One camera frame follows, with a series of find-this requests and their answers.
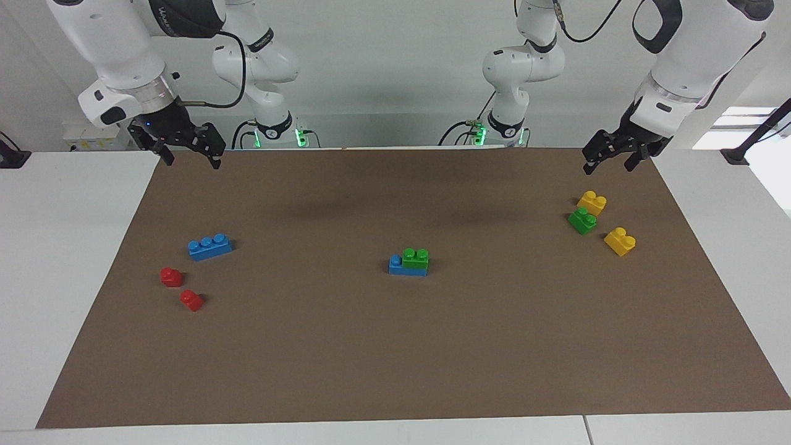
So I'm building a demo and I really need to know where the blue three-stud toy brick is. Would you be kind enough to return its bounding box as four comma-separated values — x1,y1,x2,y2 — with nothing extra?
187,234,234,261
388,254,429,277

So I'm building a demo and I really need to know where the black arm base cable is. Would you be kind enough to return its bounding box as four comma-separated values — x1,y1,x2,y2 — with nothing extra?
232,121,257,150
438,90,496,147

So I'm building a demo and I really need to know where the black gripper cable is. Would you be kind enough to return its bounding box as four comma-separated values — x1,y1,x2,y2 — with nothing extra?
553,0,768,111
176,30,248,109

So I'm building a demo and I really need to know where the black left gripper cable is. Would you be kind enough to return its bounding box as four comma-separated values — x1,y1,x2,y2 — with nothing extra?
553,0,768,111

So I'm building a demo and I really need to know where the black table clamp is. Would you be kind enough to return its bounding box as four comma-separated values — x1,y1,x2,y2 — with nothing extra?
0,132,32,169

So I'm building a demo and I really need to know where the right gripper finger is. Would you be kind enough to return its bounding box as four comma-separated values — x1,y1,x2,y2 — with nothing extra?
192,122,227,171
128,119,176,166

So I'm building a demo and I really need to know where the yellow two-stud toy brick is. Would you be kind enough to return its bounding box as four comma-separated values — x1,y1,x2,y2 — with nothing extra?
577,190,607,216
604,227,637,257

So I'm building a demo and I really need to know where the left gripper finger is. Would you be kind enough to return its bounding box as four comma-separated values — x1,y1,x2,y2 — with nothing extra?
623,139,671,172
582,129,622,176

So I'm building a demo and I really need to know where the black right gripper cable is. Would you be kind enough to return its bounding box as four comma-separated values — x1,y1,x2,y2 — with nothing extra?
176,30,248,109

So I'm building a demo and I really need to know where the brown table mat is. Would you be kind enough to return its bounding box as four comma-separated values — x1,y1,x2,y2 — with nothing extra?
36,147,791,429

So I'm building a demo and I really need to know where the white socket box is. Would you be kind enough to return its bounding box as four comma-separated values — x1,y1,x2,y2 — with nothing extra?
62,121,133,152

